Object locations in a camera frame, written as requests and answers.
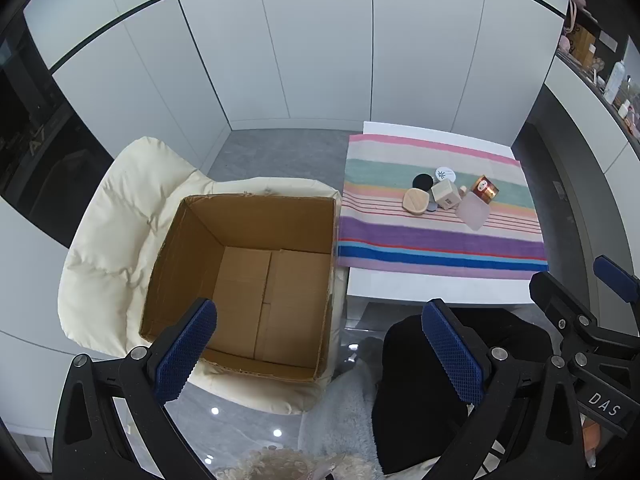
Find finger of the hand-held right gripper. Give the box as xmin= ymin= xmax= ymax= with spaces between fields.
xmin=593 ymin=255 xmax=640 ymax=306
xmin=529 ymin=271 xmax=601 ymax=346

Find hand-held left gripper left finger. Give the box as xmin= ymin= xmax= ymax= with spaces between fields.
xmin=52 ymin=297 xmax=219 ymax=480

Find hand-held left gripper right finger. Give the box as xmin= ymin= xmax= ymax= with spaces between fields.
xmin=421 ymin=298 xmax=587 ymax=480

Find frosted translucent box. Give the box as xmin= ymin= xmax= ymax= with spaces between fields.
xmin=457 ymin=192 xmax=491 ymax=232

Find brown cardboard box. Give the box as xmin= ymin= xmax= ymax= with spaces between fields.
xmin=138 ymin=194 xmax=337 ymax=384

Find red gold can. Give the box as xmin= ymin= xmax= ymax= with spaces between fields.
xmin=472 ymin=175 xmax=500 ymax=204

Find beige cube box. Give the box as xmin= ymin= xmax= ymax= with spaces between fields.
xmin=430 ymin=180 xmax=462 ymax=210

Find wooden oval box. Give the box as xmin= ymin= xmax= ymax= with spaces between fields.
xmin=402 ymin=187 xmax=430 ymax=216

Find person's black pants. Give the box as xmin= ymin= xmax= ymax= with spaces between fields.
xmin=372 ymin=307 xmax=553 ymax=476

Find striped colourful cloth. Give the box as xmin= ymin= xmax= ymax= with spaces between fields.
xmin=336 ymin=133 xmax=549 ymax=281

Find fluffy white garment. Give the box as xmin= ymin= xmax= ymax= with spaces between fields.
xmin=215 ymin=336 xmax=386 ymax=480

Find cream cushioned chair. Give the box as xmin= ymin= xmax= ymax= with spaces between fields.
xmin=57 ymin=136 xmax=348 ymax=416

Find white curved counter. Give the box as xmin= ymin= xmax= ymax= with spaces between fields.
xmin=542 ymin=52 xmax=640 ymax=266

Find tall white bottle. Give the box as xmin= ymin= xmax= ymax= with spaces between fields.
xmin=602 ymin=60 xmax=628 ymax=106

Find brown printed box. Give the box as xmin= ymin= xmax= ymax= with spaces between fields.
xmin=570 ymin=25 xmax=598 ymax=61

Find black glass cabinet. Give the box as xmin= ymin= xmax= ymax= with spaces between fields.
xmin=0 ymin=10 xmax=116 ymax=251

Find white panelled wardrobe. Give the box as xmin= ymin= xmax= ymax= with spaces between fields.
xmin=22 ymin=0 xmax=573 ymax=171

